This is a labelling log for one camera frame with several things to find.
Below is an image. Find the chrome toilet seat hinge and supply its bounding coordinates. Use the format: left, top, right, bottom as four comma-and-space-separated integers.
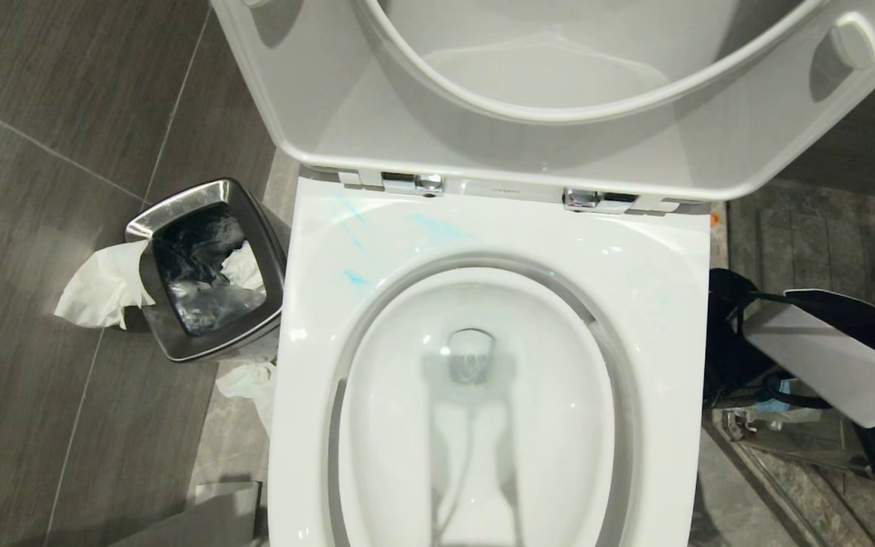
381, 172, 445, 198
563, 188, 640, 213

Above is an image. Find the raised white toilet lid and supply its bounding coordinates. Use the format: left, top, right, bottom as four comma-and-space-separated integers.
210, 0, 875, 203

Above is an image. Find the white ceramic toilet bowl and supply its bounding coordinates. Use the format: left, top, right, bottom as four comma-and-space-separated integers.
267, 176, 712, 547

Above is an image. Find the small crumpled white tissue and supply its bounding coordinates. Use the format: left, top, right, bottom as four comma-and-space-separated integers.
219, 241, 266, 294

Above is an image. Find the black plastic bin liner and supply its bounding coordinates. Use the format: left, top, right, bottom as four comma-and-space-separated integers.
152, 203, 268, 337

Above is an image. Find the stainless steel trash bin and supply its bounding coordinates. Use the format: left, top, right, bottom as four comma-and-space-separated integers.
125, 179, 291, 364

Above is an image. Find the large crumpled white tissue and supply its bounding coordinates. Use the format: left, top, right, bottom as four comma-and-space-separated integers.
54, 239, 156, 330

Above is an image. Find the black cable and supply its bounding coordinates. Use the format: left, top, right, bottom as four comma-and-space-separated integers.
760, 369, 835, 411

